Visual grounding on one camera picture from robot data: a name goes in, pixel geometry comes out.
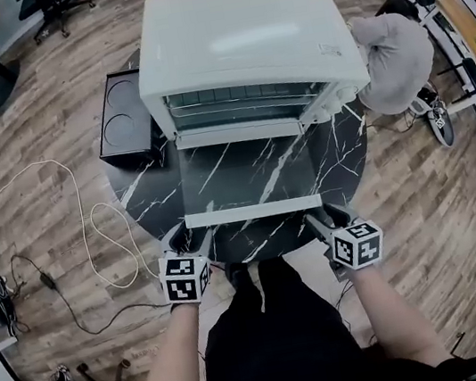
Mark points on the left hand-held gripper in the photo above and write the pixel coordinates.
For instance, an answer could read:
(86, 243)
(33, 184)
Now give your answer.
(185, 277)

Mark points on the rectangular wooden white-legged table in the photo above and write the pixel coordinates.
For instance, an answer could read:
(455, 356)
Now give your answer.
(470, 24)

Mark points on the person's left forearm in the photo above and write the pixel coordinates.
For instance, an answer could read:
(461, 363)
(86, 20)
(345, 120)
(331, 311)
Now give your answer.
(175, 358)

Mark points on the black oval board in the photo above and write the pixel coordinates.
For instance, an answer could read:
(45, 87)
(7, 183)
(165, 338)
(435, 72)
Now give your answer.
(440, 124)

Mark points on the black marble round table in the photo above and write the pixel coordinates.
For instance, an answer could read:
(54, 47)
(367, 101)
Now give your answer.
(341, 158)

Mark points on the black headrest office chair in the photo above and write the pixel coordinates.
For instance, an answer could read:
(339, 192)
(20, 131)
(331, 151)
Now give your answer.
(53, 1)

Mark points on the black rectangular box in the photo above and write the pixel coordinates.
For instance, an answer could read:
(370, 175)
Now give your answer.
(120, 123)

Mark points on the person's black clothing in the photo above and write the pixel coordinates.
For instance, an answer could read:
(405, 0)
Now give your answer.
(276, 337)

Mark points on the person's right forearm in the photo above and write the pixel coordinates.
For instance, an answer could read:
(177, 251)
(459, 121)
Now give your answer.
(392, 317)

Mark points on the white glass oven door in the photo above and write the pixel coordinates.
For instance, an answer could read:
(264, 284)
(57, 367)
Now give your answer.
(250, 212)

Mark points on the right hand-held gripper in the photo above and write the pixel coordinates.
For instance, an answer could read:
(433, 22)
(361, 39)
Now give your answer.
(358, 248)

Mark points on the white toaster oven housing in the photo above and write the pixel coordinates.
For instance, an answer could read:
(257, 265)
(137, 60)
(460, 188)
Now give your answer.
(239, 35)

